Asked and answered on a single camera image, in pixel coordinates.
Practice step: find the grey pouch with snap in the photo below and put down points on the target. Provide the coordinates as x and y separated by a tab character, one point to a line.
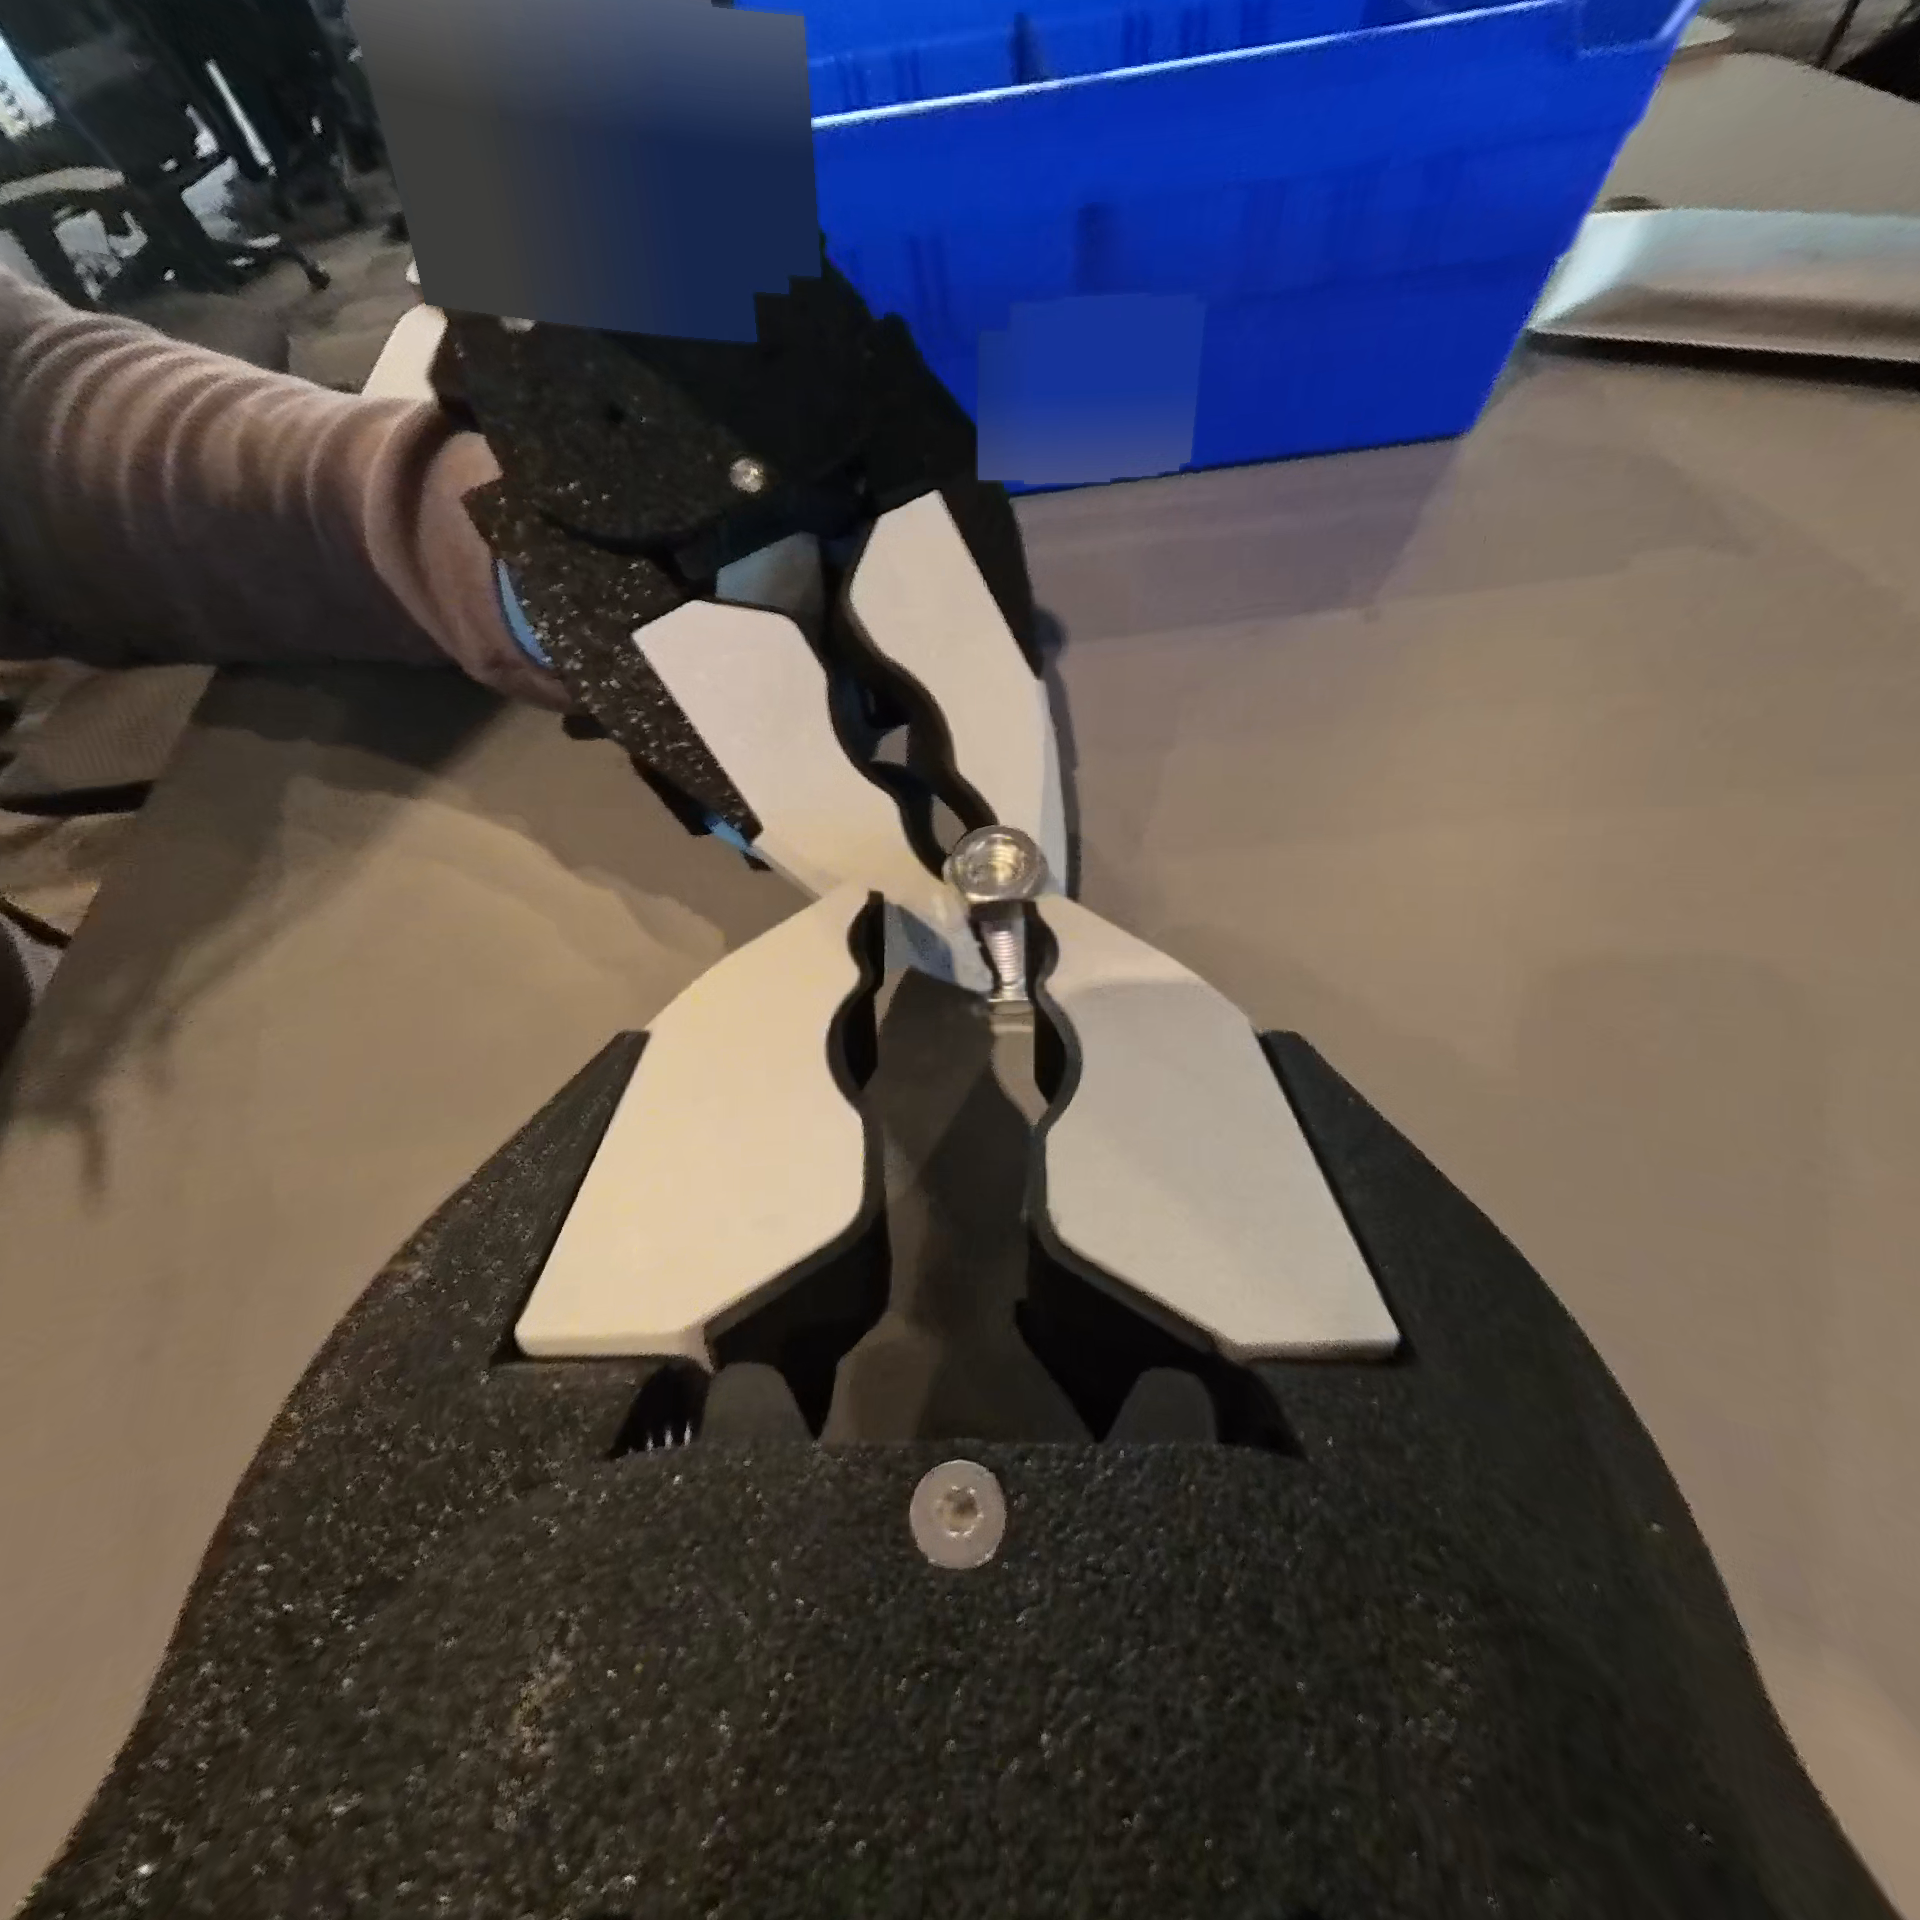
1724	284

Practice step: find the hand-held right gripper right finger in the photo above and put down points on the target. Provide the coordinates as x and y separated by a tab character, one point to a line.
1214	1185

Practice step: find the person's left forearm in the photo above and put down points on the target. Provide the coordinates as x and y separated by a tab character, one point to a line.
224	495

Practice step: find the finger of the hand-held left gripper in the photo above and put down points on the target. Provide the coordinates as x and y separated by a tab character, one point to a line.
764	734
975	674

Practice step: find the blue plastic bin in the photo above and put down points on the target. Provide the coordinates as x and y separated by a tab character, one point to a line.
1321	195

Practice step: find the silver hex nut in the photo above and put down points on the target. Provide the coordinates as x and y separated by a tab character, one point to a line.
1008	996

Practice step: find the silver hex bolt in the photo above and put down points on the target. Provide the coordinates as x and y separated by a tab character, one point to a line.
993	871

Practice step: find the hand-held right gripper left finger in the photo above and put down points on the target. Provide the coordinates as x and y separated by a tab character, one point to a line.
705	1185

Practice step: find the black office chair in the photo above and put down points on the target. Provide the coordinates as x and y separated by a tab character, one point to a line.
135	150

